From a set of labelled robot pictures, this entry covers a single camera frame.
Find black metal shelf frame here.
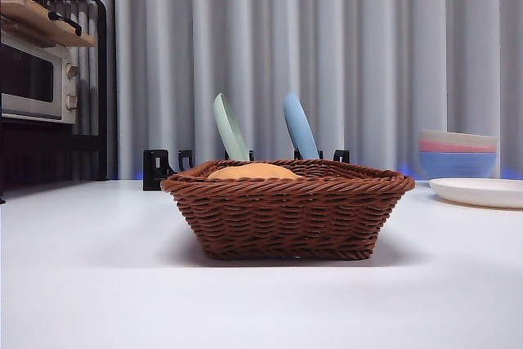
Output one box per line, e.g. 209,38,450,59
0,0,109,205

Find white bowl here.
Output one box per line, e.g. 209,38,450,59
418,129,498,149

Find grey curtain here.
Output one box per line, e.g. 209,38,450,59
0,0,523,181

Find light blue plate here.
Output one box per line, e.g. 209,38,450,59
283,92,320,160

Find white toaster oven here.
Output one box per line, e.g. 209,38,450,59
0,30,78,125

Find wooden tray with black handle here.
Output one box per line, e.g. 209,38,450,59
0,0,98,47

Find tan toy potato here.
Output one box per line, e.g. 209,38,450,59
207,162,306,181

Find white plate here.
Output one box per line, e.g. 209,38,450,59
428,177,523,209

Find pale green plate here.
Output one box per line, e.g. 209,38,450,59
212,93,250,162

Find black plate rack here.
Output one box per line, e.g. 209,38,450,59
142,148,351,192

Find brown wicker basket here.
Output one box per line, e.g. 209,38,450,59
160,159,417,261

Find pink bowl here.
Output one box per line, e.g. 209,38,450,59
418,139,498,154

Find blue bowl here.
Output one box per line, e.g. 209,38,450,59
418,151,498,181

